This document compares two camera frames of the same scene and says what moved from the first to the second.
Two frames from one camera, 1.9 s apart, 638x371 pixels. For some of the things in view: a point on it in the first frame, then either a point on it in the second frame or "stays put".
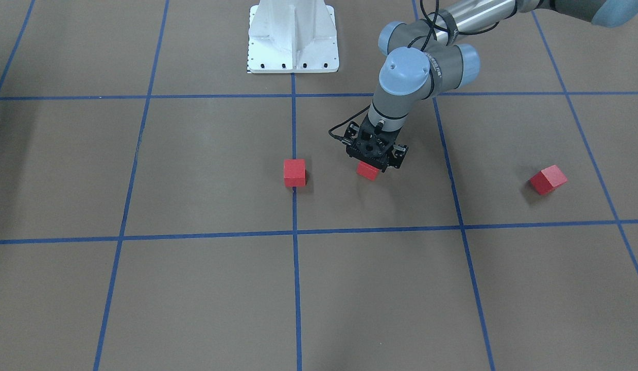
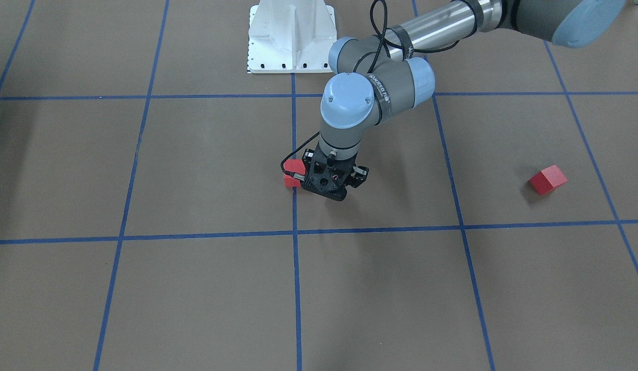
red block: x=294 y=172 stays put
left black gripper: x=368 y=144 → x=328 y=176
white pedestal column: x=292 y=36 stays put
